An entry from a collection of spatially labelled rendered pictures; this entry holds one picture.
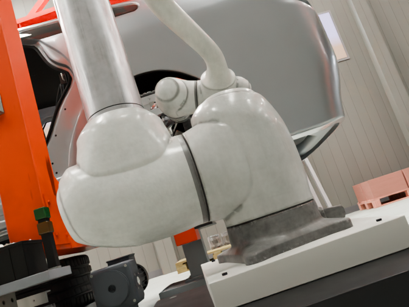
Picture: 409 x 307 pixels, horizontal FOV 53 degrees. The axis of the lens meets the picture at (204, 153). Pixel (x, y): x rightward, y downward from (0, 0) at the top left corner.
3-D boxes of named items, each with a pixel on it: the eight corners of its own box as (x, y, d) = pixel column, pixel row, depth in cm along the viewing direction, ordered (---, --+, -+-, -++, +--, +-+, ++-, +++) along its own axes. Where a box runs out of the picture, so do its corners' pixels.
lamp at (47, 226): (55, 231, 139) (52, 220, 140) (49, 232, 135) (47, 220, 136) (44, 235, 139) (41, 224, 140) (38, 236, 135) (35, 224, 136)
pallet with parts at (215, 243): (254, 245, 720) (248, 224, 728) (263, 246, 626) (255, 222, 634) (180, 270, 708) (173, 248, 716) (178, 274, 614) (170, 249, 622)
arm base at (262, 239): (378, 217, 63) (364, 183, 64) (250, 265, 56) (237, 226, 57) (319, 225, 80) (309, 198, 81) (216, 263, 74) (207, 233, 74)
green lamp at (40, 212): (51, 217, 140) (48, 206, 141) (46, 217, 136) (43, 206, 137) (41, 221, 140) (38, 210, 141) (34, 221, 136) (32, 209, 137)
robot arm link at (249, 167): (330, 194, 62) (281, 63, 65) (218, 232, 59) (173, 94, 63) (297, 201, 78) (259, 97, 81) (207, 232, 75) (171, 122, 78)
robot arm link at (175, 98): (160, 121, 132) (200, 119, 131) (150, 108, 117) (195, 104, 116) (159, 89, 134) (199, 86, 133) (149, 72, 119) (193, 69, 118)
